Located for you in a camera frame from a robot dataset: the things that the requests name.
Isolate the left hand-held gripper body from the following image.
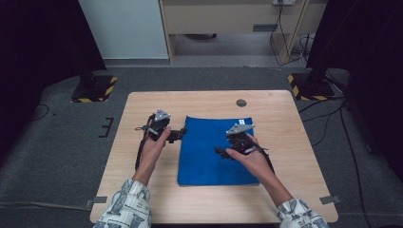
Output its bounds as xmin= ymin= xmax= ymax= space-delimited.
xmin=145 ymin=108 xmax=172 ymax=143

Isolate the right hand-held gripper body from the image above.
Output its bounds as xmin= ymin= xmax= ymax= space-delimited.
xmin=225 ymin=123 xmax=259 ymax=156

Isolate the person's right hand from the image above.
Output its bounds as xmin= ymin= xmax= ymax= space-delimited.
xmin=224 ymin=132 xmax=278 ymax=186

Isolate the person's left hand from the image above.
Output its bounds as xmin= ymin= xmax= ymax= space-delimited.
xmin=134 ymin=125 xmax=172 ymax=182

